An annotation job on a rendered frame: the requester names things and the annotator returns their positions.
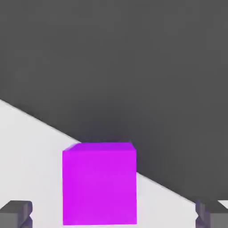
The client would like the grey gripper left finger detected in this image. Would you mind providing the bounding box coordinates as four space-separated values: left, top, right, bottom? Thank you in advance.
0 200 33 228

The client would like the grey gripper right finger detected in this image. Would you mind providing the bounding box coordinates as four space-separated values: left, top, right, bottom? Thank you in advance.
195 199 228 228

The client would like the small magenta cube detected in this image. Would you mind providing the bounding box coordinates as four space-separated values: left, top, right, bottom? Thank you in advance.
62 142 138 226

